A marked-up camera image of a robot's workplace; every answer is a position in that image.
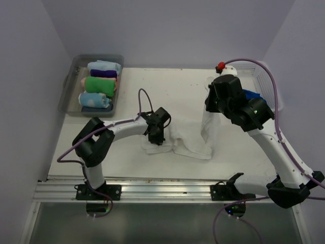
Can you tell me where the white towel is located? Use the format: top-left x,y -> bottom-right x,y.
140,76 -> 221,160

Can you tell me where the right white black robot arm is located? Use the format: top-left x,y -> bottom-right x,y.
205,74 -> 324,208

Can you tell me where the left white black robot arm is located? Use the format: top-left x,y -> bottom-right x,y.
72,107 -> 171,200

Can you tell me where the blue crumpled towel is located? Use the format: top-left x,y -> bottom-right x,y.
243,89 -> 267,105

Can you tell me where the white plastic basket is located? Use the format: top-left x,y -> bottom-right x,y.
225,58 -> 275,111

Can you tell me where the blue cloud pattern towel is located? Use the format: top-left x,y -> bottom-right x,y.
78,93 -> 111,108

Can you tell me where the green rolled towel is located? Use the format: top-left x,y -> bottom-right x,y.
84,76 -> 114,97

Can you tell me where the purple rolled towel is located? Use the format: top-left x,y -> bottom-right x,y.
90,69 -> 118,78

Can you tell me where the light blue rolled towel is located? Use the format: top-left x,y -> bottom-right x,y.
87,60 -> 121,75

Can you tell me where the pink rolled towel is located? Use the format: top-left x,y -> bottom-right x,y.
80,76 -> 119,92

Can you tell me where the grey plastic tray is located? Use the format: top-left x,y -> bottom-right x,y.
58,54 -> 124,118

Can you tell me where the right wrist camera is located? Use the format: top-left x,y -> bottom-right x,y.
215,62 -> 238,76

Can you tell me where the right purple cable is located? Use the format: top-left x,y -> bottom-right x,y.
212,58 -> 325,244

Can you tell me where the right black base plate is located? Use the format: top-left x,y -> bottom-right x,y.
210,184 -> 256,201

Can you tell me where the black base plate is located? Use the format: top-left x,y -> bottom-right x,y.
210,184 -> 256,201
74,184 -> 122,201

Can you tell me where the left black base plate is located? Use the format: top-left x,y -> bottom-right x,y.
74,184 -> 122,201

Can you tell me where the aluminium mounting rail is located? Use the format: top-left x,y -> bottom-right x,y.
32,177 -> 302,204

